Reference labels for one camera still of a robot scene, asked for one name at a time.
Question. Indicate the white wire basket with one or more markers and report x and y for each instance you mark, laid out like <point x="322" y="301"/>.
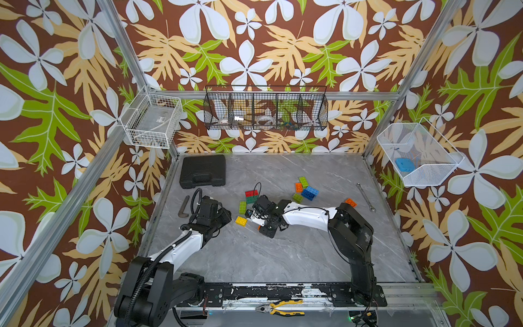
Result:
<point x="152" y="119"/>
<point x="434" y="155"/>

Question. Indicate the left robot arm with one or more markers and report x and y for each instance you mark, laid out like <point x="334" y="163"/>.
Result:
<point x="150" y="290"/>

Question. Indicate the blue sponge in basket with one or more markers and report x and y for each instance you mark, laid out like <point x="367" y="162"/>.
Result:
<point x="405" y="165"/>

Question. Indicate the small orange upturned lego brick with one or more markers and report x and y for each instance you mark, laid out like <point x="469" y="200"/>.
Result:
<point x="350" y="202"/>

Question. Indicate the black plastic tool case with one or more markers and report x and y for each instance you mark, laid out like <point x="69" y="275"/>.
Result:
<point x="205" y="170"/>

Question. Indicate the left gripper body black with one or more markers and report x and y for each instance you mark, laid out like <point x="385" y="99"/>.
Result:
<point x="222" y="218"/>

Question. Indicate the yellow lego brick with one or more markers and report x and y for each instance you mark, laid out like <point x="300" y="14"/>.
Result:
<point x="241" y="221"/>

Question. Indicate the dark green lego brick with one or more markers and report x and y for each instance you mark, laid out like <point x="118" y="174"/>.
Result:
<point x="251" y="199"/>

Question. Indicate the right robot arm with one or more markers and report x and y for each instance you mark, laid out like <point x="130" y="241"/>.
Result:
<point x="350" y="234"/>

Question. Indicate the aluminium frame post left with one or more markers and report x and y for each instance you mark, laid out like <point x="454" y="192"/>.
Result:
<point x="128" y="54"/>

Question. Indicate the white wire basket left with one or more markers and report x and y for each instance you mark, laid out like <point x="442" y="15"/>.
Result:
<point x="152" y="119"/>

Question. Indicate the grey allen key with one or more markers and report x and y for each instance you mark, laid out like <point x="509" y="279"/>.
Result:
<point x="181" y="212"/>

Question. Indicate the black wire basket centre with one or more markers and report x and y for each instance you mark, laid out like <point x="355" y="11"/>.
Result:
<point x="295" y="108"/>

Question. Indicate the aluminium frame post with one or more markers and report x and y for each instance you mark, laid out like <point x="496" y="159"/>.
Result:
<point x="128" y="54"/>
<point x="434" y="36"/>

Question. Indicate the dark blue upturned lego brick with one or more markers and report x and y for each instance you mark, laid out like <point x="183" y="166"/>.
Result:
<point x="308" y="195"/>

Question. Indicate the lime green lego brick front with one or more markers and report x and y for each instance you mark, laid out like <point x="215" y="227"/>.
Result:
<point x="297" y="198"/>

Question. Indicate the red lego brick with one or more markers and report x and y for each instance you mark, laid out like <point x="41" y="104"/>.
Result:
<point x="251" y="193"/>

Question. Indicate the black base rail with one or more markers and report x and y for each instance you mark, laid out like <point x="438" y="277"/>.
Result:
<point x="340" y="294"/>

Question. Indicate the light blue lego brick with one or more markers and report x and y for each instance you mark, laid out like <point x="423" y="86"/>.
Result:
<point x="311" y="190"/>

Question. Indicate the silver combination wrench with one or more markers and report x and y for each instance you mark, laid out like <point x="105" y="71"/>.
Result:
<point x="366" y="198"/>

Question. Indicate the white wire basket right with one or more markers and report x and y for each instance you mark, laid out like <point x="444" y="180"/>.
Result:
<point x="434" y="155"/>

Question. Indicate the aluminium frame post right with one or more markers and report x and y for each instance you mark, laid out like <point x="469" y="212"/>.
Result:
<point x="434" y="36"/>

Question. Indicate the lime green long lego brick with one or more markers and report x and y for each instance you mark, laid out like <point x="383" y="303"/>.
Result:
<point x="242" y="208"/>

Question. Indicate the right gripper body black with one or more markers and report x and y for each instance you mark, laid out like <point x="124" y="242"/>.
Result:
<point x="267" y="229"/>

